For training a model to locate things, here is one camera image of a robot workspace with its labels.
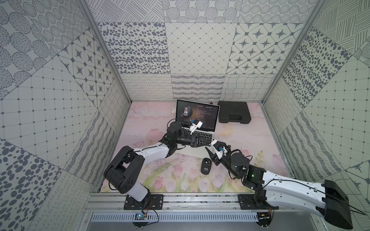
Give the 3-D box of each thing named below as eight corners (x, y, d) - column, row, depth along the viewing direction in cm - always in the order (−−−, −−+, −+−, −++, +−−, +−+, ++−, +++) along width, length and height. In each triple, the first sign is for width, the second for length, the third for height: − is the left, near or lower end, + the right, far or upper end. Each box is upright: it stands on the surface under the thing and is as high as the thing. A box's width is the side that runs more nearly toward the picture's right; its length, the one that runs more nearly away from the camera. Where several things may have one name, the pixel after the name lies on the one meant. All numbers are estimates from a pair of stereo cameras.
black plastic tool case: (219, 123, 108) (220, 119, 104) (216, 104, 121) (217, 100, 117) (250, 123, 108) (252, 119, 104) (243, 105, 121) (245, 100, 117)
